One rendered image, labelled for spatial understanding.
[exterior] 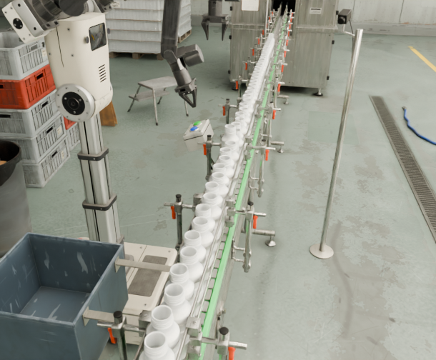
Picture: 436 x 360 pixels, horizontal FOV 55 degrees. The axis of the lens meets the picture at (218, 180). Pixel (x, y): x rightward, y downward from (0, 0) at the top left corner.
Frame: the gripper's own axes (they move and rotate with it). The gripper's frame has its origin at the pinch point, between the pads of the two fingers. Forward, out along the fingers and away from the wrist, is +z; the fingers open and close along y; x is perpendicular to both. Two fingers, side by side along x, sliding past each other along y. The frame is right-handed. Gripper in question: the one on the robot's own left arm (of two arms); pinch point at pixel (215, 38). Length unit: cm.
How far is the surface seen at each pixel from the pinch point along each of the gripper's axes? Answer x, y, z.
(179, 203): 81, -5, 30
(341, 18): -46, -54, -3
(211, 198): 86, -15, 24
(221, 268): 96, -20, 40
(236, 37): -388, 42, 71
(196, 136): 35.5, 0.6, 29.4
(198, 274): 113, -17, 27
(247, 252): 81, -25, 45
